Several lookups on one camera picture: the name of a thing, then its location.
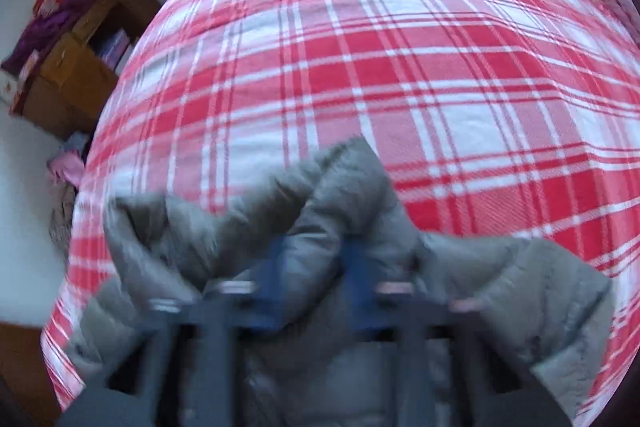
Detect red plaid blanket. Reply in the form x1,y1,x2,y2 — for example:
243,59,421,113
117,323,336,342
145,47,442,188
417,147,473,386
40,0,640,413

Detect wooden door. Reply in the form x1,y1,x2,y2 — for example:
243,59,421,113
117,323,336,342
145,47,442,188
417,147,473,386
0,322,61,427

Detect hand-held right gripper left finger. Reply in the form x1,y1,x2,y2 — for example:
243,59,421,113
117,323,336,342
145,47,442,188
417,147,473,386
135,247,291,427

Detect wooden desk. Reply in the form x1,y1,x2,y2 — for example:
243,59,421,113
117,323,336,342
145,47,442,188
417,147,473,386
10,0,161,140

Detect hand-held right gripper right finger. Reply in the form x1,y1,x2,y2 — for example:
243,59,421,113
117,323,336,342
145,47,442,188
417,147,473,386
345,247,498,427

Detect beige fluffy cloth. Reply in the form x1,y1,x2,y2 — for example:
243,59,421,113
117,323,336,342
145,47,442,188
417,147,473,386
47,184,83,253

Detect grey puffer jacket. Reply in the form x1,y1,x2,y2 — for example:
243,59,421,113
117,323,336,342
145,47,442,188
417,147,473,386
65,137,616,427

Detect stack of folded cloths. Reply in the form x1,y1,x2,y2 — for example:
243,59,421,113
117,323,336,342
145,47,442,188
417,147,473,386
95,29,133,68

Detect white printed box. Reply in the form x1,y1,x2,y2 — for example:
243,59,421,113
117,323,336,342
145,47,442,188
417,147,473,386
0,72,28,108

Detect purple cloth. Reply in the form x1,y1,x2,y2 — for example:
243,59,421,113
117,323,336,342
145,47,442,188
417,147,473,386
2,0,96,72

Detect pink clothes pile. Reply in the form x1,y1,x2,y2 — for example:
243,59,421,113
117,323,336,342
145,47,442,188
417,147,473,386
47,152,88,188

